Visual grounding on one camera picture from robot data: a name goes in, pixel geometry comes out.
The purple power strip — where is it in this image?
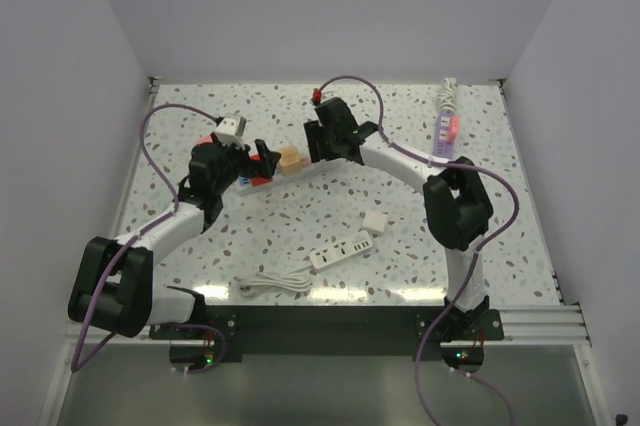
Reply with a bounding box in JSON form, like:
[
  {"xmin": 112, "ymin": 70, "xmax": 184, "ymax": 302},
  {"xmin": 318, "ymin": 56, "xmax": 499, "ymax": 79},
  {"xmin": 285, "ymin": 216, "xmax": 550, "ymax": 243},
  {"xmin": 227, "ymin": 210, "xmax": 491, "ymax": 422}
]
[{"xmin": 433, "ymin": 111, "xmax": 456, "ymax": 159}]

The white coiled purple-strip cord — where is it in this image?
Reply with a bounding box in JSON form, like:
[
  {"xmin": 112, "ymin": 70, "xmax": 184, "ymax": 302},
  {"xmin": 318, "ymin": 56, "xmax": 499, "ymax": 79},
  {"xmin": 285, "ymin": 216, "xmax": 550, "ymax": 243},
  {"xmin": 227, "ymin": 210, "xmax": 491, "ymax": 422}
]
[{"xmin": 436, "ymin": 77, "xmax": 459, "ymax": 116}]

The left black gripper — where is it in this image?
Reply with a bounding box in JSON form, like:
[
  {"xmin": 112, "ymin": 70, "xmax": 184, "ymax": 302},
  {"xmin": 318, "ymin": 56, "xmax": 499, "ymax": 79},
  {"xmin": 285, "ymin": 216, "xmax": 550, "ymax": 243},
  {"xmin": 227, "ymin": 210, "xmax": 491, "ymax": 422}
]
[{"xmin": 210, "ymin": 131, "xmax": 279, "ymax": 195}]

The pink plug adapter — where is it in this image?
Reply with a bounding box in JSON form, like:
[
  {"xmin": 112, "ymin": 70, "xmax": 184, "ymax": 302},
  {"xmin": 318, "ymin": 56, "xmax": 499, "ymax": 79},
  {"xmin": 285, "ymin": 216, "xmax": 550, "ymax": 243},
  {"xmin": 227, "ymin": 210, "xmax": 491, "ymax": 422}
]
[{"xmin": 447, "ymin": 116, "xmax": 460, "ymax": 144}]

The small white cube adapter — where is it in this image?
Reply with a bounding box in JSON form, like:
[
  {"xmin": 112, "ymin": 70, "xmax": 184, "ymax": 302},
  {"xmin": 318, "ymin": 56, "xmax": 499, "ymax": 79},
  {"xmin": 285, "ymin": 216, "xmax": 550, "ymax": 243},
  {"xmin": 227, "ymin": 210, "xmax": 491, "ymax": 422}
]
[{"xmin": 362, "ymin": 210, "xmax": 388, "ymax": 236}]

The pink triangular power strip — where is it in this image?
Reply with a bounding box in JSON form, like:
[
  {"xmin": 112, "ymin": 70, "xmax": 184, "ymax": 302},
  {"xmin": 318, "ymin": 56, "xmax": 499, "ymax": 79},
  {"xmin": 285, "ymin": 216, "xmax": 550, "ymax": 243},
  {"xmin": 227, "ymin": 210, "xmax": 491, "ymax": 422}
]
[{"xmin": 195, "ymin": 134, "xmax": 215, "ymax": 146}]

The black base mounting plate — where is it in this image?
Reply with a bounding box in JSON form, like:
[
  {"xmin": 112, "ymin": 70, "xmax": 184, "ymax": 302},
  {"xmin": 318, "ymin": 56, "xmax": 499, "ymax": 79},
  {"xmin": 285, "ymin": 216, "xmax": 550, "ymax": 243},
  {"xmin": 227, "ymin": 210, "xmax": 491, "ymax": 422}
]
[{"xmin": 149, "ymin": 304, "xmax": 501, "ymax": 365}]

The long white power strip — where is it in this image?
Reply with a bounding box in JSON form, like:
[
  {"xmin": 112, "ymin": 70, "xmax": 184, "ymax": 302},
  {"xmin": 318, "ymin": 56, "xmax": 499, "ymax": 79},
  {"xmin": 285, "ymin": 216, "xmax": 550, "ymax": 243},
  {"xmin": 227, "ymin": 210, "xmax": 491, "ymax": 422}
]
[{"xmin": 234, "ymin": 156, "xmax": 345, "ymax": 196}]

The beige dragon cube socket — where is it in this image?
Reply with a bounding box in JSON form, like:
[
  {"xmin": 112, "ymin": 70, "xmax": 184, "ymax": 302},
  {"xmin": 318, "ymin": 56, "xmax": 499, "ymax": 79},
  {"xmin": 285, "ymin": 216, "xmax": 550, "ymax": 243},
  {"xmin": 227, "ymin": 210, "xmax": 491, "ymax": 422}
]
[{"xmin": 278, "ymin": 145, "xmax": 304, "ymax": 177}]

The white usb power strip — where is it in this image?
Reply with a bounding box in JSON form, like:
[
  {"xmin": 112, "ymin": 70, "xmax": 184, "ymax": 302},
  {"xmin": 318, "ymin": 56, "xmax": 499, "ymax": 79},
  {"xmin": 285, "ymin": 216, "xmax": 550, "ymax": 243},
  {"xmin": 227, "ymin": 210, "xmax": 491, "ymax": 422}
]
[{"xmin": 309, "ymin": 231, "xmax": 374, "ymax": 272}]

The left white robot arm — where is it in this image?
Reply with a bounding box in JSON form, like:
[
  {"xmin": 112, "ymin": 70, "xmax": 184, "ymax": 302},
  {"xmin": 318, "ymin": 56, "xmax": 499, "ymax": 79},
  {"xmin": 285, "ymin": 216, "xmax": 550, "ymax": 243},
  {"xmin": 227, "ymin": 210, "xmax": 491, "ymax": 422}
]
[{"xmin": 68, "ymin": 140, "xmax": 281, "ymax": 338}]

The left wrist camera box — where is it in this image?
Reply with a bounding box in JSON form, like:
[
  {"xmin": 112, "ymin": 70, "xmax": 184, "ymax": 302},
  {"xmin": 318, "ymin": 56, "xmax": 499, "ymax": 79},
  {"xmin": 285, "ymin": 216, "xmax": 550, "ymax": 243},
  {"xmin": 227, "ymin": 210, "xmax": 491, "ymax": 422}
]
[{"xmin": 213, "ymin": 115, "xmax": 246, "ymax": 148}]

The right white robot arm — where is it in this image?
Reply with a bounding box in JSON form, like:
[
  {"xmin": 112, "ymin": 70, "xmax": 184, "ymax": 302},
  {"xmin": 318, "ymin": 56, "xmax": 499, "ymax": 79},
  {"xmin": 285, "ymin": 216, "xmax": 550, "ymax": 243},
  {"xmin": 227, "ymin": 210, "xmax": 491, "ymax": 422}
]
[{"xmin": 304, "ymin": 97, "xmax": 493, "ymax": 339}]

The white power strip cord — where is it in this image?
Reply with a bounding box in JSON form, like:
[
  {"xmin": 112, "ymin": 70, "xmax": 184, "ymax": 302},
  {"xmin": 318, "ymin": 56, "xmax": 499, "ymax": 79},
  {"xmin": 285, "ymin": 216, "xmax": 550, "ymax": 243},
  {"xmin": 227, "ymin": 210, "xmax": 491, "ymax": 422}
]
[{"xmin": 236, "ymin": 265, "xmax": 319, "ymax": 299}]

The red cube socket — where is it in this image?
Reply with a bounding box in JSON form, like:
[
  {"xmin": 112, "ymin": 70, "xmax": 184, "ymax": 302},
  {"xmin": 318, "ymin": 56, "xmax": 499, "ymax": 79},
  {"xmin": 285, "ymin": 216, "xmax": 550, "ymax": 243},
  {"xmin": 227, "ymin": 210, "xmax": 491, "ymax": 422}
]
[{"xmin": 249, "ymin": 154, "xmax": 275, "ymax": 187}]

